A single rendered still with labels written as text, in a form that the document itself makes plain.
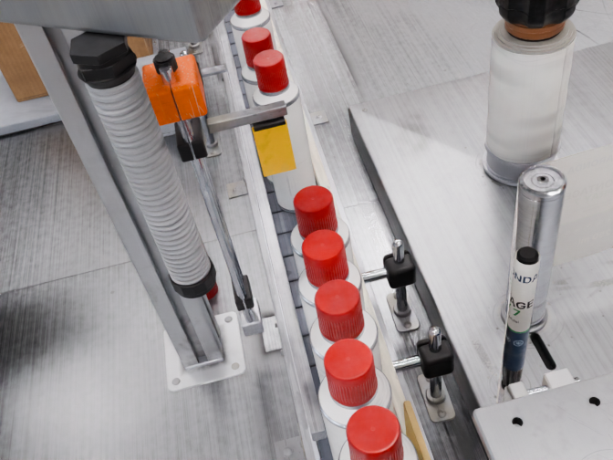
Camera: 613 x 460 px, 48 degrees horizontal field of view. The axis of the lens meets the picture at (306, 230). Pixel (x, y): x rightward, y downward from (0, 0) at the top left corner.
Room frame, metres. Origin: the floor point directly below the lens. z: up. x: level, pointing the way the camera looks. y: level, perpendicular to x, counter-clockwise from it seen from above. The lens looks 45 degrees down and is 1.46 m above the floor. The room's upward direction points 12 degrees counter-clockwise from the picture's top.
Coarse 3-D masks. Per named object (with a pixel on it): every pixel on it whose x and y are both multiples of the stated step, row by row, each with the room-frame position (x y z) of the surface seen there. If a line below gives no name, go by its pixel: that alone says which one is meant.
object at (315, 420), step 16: (224, 32) 0.93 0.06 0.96; (224, 48) 0.88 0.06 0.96; (240, 96) 0.76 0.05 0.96; (256, 160) 0.62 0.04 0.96; (256, 176) 0.59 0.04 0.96; (256, 192) 0.57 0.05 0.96; (272, 224) 0.51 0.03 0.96; (272, 240) 0.49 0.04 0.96; (272, 256) 0.47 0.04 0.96; (288, 288) 0.42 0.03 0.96; (288, 304) 0.40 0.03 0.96; (288, 320) 0.38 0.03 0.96; (288, 336) 0.37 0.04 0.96; (304, 352) 0.35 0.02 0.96; (304, 368) 0.33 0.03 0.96; (304, 384) 0.31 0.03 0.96; (304, 400) 0.30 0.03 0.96; (320, 416) 0.28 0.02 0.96; (320, 432) 0.27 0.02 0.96
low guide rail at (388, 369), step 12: (264, 0) 1.09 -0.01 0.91; (276, 36) 0.97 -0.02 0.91; (276, 48) 0.93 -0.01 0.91; (288, 72) 0.86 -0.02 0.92; (312, 144) 0.69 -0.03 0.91; (312, 156) 0.66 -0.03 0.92; (324, 180) 0.62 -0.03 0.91; (336, 204) 0.57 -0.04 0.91; (372, 312) 0.41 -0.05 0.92; (384, 348) 0.37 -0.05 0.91; (384, 360) 0.35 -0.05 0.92; (384, 372) 0.34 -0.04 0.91; (396, 384) 0.32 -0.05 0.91; (396, 396) 0.31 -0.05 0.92; (396, 408) 0.30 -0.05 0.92
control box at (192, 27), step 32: (0, 0) 0.39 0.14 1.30; (32, 0) 0.37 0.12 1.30; (64, 0) 0.36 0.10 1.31; (96, 0) 0.35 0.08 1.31; (128, 0) 0.34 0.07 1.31; (160, 0) 0.33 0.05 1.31; (192, 0) 0.32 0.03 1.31; (224, 0) 0.34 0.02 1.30; (96, 32) 0.36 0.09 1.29; (128, 32) 0.34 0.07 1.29; (160, 32) 0.33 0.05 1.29; (192, 32) 0.32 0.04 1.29
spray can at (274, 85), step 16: (256, 64) 0.62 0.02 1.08; (272, 64) 0.62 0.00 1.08; (272, 80) 0.61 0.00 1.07; (288, 80) 0.63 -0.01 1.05; (256, 96) 0.63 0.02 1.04; (272, 96) 0.61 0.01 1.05; (288, 96) 0.61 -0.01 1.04; (288, 112) 0.61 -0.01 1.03; (288, 128) 0.61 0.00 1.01; (304, 128) 0.62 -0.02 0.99; (304, 144) 0.61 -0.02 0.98; (304, 160) 0.61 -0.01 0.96; (272, 176) 0.62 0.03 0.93; (288, 176) 0.61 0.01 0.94; (304, 176) 0.61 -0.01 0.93; (288, 192) 0.61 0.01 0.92; (288, 208) 0.61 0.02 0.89
